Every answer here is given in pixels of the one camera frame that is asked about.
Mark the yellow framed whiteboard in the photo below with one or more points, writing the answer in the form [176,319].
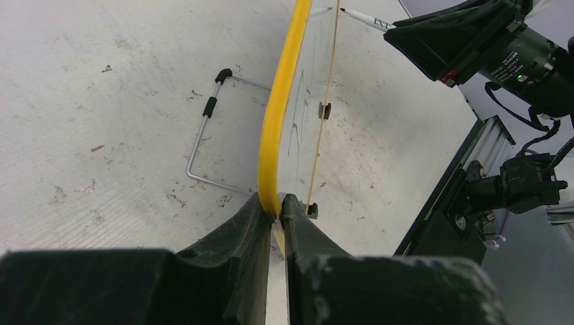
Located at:
[292,130]

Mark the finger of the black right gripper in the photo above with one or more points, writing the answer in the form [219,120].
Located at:
[468,11]
[450,53]

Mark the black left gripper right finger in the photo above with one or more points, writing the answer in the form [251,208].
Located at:
[327,285]

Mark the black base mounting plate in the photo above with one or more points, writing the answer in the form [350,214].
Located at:
[445,227]

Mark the aluminium front frame rail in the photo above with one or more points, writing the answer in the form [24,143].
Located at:
[560,214]

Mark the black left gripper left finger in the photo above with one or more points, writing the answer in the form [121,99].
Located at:
[220,279]

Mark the black white marker pen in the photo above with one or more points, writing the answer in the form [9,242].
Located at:
[368,20]

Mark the black whiteboard clip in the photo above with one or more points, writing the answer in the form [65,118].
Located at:
[324,111]
[311,210]

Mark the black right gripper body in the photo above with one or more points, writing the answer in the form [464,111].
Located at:
[529,66]

